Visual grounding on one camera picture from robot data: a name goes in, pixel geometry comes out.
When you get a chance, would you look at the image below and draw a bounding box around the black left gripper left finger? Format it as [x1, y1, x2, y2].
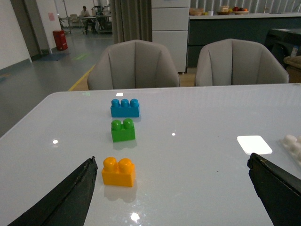
[10, 156, 98, 226]

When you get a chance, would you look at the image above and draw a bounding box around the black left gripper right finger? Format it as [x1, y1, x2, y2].
[247, 153, 301, 226]

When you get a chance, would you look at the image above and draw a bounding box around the yellow toy building block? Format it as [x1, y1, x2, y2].
[102, 157, 136, 187]

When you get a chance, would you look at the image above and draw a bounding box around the green toy building block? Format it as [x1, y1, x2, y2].
[111, 118, 135, 143]

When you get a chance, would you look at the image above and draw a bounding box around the blue toy building block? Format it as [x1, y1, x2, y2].
[111, 99, 140, 118]

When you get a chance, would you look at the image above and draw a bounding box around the beige cushion on box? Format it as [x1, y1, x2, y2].
[284, 56, 301, 83]

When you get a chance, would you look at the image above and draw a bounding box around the right beige armchair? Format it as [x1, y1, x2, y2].
[195, 39, 289, 87]

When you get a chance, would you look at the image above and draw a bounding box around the beige armchair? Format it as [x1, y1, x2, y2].
[195, 39, 289, 87]
[87, 40, 180, 90]

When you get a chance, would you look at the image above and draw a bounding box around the black appliance box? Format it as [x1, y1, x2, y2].
[264, 28, 301, 68]

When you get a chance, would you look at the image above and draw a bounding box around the left beige armchair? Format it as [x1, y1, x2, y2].
[87, 40, 180, 90]

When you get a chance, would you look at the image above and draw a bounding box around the red bin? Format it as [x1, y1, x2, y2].
[53, 30, 68, 51]

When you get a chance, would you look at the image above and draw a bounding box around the dark kitchen counter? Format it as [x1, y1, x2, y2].
[186, 13, 301, 68]

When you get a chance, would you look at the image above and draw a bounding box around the background work table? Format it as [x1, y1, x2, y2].
[82, 15, 112, 34]

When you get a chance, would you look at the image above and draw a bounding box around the fruit bowl on counter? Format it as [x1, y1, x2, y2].
[232, 7, 249, 15]

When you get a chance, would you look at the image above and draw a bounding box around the seated person in background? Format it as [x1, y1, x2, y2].
[80, 6, 96, 34]

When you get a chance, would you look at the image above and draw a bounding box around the beige curtain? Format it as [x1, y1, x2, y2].
[110, 0, 152, 44]

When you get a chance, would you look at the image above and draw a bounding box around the bread basket on counter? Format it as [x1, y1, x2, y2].
[189, 8, 204, 16]

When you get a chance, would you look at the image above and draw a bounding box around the white drawer cabinet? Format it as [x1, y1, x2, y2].
[151, 0, 190, 73]

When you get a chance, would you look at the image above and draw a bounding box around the white studded base plate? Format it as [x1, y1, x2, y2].
[280, 135, 301, 166]

